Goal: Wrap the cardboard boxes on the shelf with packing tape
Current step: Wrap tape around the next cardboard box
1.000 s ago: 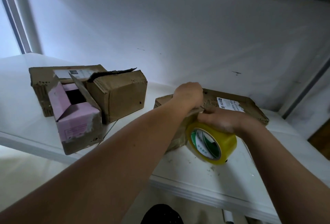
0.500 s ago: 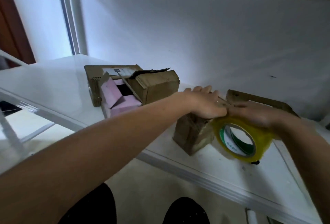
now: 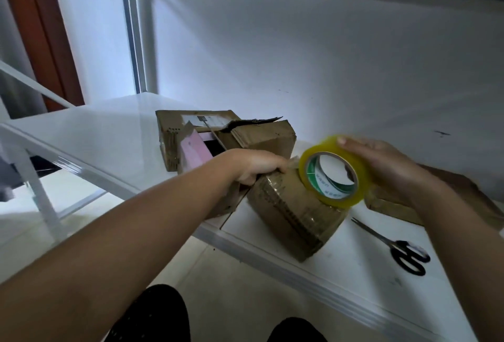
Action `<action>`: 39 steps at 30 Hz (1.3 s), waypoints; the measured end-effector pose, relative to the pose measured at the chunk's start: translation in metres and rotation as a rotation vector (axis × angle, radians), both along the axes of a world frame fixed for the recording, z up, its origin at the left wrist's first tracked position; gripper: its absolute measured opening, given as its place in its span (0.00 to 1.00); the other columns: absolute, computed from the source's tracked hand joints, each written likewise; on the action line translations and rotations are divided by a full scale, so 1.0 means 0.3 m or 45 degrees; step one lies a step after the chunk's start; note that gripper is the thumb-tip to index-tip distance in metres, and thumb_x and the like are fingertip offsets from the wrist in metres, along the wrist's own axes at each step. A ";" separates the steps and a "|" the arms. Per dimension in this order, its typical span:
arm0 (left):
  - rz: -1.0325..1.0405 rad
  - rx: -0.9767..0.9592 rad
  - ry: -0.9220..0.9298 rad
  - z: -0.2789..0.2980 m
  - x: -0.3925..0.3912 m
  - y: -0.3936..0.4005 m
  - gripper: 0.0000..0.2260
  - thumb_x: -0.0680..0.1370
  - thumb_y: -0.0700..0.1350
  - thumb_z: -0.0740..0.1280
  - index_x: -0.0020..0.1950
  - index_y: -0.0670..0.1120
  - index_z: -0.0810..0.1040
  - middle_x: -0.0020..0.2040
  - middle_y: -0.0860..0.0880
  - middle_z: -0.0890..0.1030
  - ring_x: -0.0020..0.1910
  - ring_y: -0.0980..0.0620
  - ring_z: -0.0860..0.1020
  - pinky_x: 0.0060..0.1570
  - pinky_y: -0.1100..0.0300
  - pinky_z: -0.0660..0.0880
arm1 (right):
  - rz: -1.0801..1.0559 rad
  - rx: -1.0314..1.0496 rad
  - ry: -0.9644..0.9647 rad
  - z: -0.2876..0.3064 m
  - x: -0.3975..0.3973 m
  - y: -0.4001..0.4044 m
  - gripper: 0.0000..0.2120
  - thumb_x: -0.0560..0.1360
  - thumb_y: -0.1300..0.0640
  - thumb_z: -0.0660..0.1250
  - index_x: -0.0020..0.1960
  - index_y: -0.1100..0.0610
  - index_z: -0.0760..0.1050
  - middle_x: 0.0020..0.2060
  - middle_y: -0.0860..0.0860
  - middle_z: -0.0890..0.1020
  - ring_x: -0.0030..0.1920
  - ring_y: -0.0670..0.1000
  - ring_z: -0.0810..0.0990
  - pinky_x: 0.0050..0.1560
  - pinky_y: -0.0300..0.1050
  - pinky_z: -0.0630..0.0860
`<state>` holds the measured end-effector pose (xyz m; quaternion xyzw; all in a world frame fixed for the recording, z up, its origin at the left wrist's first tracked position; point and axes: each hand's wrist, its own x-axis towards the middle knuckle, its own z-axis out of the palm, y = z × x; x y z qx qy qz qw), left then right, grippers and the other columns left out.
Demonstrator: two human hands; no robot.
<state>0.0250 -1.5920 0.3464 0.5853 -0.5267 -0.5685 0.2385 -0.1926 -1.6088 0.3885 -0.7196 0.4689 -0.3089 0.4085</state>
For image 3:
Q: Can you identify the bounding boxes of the person's black trousers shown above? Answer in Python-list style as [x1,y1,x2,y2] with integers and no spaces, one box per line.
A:
[104,283,329,342]

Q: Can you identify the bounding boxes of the person's right hand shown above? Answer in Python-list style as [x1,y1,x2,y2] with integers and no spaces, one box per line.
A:
[337,135,442,205]

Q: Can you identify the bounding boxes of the perforated white metal rack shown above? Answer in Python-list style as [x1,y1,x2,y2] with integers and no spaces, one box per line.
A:
[0,61,107,244]

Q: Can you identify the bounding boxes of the long cardboard box white label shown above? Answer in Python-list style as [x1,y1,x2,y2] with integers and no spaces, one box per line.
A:
[155,108,241,172]

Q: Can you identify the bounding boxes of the person's left forearm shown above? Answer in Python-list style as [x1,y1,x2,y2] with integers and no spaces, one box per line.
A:
[0,157,241,342]

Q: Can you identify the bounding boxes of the pink carton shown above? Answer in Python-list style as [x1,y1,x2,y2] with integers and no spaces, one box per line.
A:
[174,123,242,221]

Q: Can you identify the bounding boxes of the red-brown door frame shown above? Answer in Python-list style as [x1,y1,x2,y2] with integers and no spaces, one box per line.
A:
[0,0,86,114]

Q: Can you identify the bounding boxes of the white metal shelf rack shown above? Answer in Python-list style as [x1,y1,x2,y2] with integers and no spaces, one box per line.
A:
[0,0,504,342]

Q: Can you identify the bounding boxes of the yellow tape roll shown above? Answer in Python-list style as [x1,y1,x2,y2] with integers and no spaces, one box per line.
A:
[297,136,376,211]

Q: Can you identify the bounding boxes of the black handled scissors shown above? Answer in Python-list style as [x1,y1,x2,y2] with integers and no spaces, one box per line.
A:
[350,215,432,277]

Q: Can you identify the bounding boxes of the person's right forearm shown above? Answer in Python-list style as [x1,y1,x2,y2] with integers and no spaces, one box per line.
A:
[409,184,504,342]

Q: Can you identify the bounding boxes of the small cardboard box red label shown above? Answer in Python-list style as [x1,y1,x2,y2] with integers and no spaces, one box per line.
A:
[246,157,349,263]

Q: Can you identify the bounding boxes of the person's left hand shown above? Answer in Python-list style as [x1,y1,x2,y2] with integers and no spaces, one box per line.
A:
[220,148,294,188]

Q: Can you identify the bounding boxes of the corrugated cardboard box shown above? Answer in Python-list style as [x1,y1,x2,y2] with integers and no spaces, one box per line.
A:
[216,116,298,159]

